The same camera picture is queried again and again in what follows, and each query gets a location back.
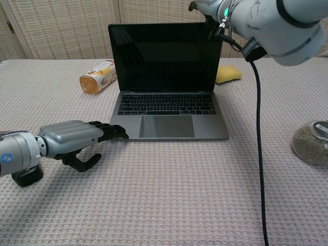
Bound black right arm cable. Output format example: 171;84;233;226
216;22;270;246

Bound grey laptop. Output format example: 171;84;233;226
108;22;230;140

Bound yellow sponge with green pad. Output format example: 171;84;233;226
214;65;243;85

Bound black bottle with red cap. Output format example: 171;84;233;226
11;165;44;188

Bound spice jar with black lid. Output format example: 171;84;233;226
292;119;328;168

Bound yellow tea bottle with label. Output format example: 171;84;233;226
78;59;117;95

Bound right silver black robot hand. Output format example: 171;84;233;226
188;0;222;39

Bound woven folding screen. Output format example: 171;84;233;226
0;0;328;61

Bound beige woven tablecloth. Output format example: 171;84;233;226
0;58;328;246

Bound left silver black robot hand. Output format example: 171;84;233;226
35;119;130;173

